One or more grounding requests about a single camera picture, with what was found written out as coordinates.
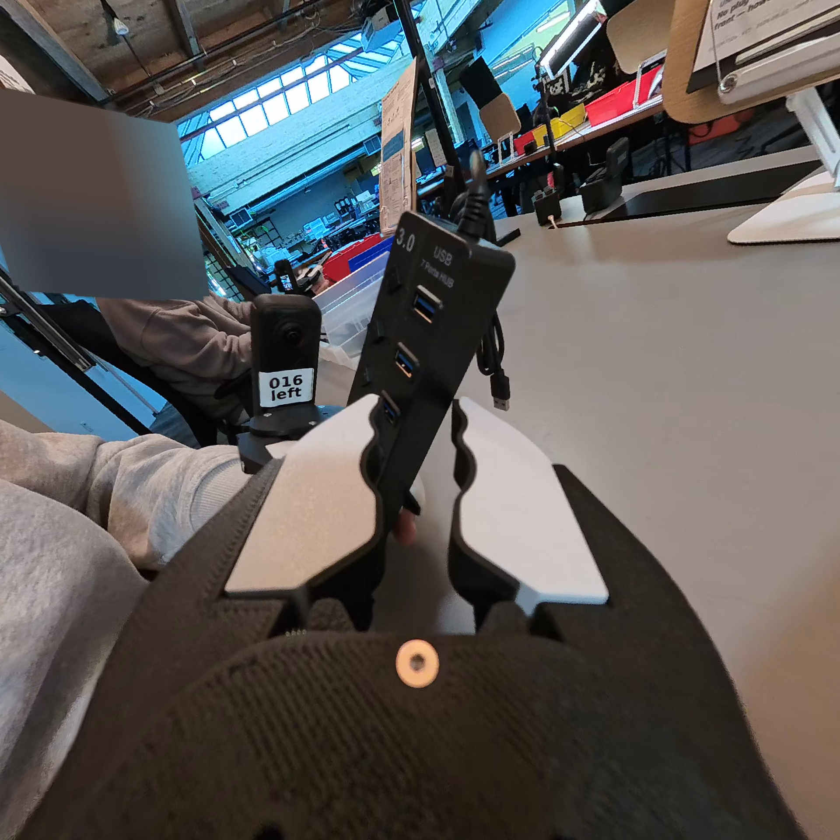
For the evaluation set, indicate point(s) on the red bin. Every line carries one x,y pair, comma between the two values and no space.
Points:
623,98
348,262

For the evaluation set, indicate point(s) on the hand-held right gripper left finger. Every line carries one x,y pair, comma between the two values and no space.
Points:
308,512

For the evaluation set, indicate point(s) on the spare instruction board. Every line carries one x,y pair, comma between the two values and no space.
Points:
397,151

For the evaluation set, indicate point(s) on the person's left hand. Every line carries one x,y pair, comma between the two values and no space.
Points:
407,528

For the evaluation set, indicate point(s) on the black usb hub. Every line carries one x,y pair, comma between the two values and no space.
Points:
433,315

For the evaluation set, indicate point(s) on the tall black charger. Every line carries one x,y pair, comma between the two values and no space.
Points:
607,177

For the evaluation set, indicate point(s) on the small yellow bin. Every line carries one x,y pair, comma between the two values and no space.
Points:
568,121

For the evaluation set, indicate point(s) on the person's left forearm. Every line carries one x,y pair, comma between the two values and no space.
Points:
151,485

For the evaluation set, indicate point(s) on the white stand base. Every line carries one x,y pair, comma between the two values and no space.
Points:
800,210

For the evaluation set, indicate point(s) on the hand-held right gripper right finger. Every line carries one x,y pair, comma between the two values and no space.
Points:
525,512

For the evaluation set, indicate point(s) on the person's grey sweatshirt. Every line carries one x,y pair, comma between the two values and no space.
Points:
52,656

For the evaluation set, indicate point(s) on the printed instruction sheet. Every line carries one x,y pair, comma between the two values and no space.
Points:
774,33

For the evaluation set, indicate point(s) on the blue bin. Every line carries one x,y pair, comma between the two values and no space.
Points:
371,259

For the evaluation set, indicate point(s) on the black desk panel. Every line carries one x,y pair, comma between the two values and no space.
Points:
689,197

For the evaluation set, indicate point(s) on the black battery charger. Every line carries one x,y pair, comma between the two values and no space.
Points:
547,207

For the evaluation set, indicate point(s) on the clear plastic bin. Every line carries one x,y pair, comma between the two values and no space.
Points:
348,315

